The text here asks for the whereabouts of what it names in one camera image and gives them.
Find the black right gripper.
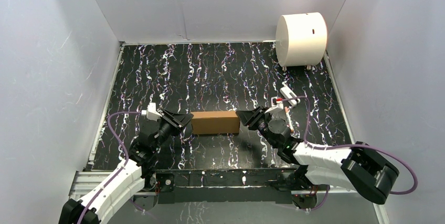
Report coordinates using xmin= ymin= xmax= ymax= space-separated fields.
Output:
xmin=236 ymin=106 xmax=278 ymax=150

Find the brown cardboard box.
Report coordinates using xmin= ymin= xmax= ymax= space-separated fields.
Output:
xmin=191 ymin=111 xmax=240 ymax=135

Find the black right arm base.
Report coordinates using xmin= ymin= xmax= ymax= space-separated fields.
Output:
xmin=271 ymin=171 xmax=330 ymax=212

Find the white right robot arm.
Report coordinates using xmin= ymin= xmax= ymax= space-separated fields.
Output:
xmin=236 ymin=106 xmax=399 ymax=205

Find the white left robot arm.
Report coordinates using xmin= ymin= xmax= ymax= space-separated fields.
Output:
xmin=59 ymin=109 xmax=193 ymax=223

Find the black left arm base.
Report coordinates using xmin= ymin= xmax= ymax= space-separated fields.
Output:
xmin=129 ymin=173 xmax=175 ymax=215

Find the orange capped white marker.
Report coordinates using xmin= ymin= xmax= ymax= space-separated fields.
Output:
xmin=284 ymin=106 xmax=295 ymax=134

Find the white plastic clip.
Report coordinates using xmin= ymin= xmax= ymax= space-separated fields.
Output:
xmin=280 ymin=83 xmax=301 ymax=106

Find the white cylindrical container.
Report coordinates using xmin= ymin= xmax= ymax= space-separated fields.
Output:
xmin=275 ymin=12 xmax=328 ymax=67

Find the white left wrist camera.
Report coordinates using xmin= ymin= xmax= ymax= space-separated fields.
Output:
xmin=141 ymin=102 xmax=163 ymax=121

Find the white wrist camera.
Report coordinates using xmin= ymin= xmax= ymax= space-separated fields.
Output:
xmin=141 ymin=102 xmax=163 ymax=121
xmin=266 ymin=97 xmax=284 ymax=114

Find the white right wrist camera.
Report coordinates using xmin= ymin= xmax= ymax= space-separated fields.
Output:
xmin=266 ymin=97 xmax=284 ymax=114

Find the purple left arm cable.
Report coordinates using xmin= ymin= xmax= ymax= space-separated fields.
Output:
xmin=76 ymin=111 xmax=150 ymax=224

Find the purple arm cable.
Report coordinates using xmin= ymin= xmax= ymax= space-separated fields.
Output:
xmin=76 ymin=111 xmax=150 ymax=224
xmin=281 ymin=95 xmax=418 ymax=212

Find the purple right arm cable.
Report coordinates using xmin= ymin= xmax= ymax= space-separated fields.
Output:
xmin=281 ymin=95 xmax=418 ymax=212

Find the aluminium front rail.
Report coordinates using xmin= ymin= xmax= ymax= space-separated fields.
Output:
xmin=61 ymin=169 xmax=391 ymax=224

